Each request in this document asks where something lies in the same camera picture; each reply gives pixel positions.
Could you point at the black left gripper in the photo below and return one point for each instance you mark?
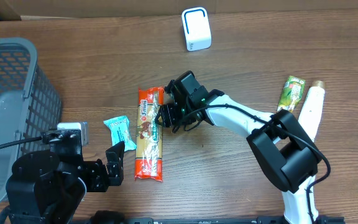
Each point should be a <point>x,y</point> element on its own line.
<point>103,175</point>

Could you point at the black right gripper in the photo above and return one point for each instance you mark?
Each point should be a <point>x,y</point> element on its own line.
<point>171,114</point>

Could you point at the teal snack bar packet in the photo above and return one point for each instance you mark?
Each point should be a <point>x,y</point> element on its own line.
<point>119,128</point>

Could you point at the orange San Remo pasta packet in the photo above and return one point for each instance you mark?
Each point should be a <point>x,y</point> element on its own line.
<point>148,159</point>

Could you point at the green drink pouch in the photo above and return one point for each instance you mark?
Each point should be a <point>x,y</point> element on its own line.
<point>291,94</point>

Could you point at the white tube gold cap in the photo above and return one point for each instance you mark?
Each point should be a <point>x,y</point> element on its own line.
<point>311,112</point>

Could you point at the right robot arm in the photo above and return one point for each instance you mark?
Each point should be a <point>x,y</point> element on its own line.
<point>284,151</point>

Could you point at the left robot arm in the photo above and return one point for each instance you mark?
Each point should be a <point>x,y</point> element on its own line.
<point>48,186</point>

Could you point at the white barcode scanner stand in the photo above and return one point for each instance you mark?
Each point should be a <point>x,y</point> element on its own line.
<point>196,29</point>

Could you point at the grey plastic mesh basket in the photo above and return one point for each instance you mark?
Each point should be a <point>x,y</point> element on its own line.
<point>29,103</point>

